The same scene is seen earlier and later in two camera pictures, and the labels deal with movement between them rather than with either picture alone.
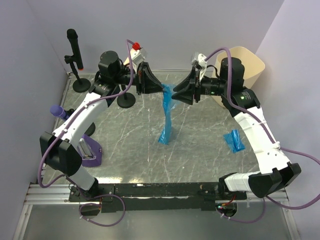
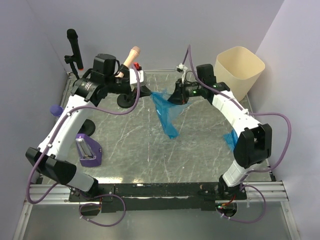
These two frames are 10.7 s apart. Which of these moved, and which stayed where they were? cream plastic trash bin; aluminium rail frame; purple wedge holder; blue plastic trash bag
Moved: blue plastic trash bag
Stayed: purple wedge holder; cream plastic trash bin; aluminium rail frame
